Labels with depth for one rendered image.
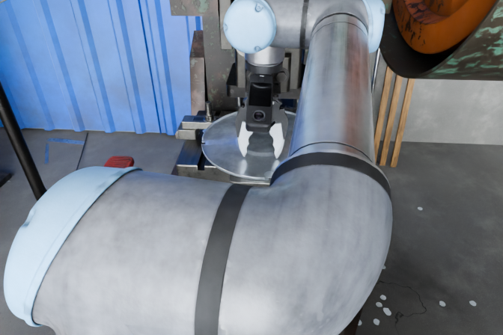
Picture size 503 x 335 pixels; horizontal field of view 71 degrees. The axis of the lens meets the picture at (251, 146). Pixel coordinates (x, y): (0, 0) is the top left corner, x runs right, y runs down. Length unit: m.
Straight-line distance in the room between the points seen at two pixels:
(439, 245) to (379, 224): 1.58
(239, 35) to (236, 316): 0.39
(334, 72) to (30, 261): 0.29
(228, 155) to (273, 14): 0.37
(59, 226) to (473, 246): 1.79
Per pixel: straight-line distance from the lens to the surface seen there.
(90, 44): 2.30
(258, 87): 0.66
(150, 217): 0.22
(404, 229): 1.84
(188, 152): 0.94
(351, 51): 0.41
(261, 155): 0.77
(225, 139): 0.83
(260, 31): 0.51
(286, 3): 0.53
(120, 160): 0.86
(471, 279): 1.76
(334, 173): 0.25
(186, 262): 0.21
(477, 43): 0.62
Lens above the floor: 1.23
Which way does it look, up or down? 33 degrees down
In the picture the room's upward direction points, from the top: straight up
